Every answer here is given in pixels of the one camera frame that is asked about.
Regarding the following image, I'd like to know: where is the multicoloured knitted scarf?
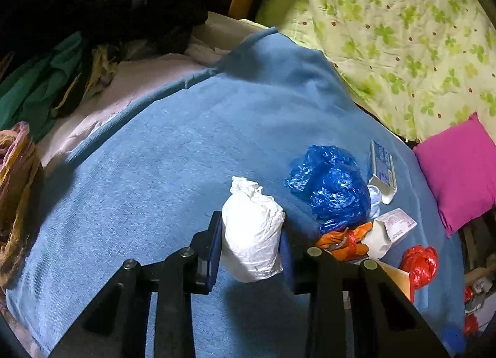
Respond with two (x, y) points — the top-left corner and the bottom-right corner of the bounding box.
(0, 121), (45, 289)

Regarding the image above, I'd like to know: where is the orange plastic bag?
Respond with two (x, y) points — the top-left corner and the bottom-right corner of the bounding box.
(315, 222), (374, 262)

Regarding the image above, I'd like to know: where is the pale pink bed sheet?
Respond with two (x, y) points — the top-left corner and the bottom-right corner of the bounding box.
(37, 11), (272, 168)

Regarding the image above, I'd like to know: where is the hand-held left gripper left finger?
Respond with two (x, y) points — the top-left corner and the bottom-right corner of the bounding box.
(50, 211), (224, 358)

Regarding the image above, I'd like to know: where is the white plastic bag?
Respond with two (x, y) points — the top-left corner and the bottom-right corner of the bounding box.
(220, 177), (286, 283)

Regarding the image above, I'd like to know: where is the pale crumpled wrapper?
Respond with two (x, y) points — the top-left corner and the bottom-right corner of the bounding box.
(366, 185), (385, 220)

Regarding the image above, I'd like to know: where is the white carton box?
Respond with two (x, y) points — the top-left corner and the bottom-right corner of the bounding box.
(362, 208), (417, 260)

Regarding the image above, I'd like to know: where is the blue printed carton box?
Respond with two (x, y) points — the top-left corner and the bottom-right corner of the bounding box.
(367, 140), (398, 204)

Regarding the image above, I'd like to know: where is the blue blanket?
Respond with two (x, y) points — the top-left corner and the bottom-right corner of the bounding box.
(6, 25), (466, 358)

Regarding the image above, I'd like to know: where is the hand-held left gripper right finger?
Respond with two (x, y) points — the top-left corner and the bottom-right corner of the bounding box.
(280, 228), (451, 358)

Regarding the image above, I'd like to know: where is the green floral quilt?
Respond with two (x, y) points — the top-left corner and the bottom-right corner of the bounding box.
(254, 0), (496, 143)

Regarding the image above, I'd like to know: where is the green cloth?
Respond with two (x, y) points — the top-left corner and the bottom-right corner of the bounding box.
(0, 32), (88, 141)

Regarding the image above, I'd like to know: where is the pink pillow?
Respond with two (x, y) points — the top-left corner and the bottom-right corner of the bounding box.
(413, 112), (496, 238)

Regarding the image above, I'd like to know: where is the small red object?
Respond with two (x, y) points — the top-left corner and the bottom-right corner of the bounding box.
(463, 285), (481, 337)

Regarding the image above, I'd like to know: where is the red plastic bag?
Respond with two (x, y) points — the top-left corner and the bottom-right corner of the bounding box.
(399, 245), (439, 291)

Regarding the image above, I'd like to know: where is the blue plastic bag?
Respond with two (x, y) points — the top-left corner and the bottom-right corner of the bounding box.
(285, 145), (372, 235)

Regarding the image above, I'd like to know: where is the yellow patterned cloth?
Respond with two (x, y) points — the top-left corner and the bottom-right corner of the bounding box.
(50, 43), (122, 118)

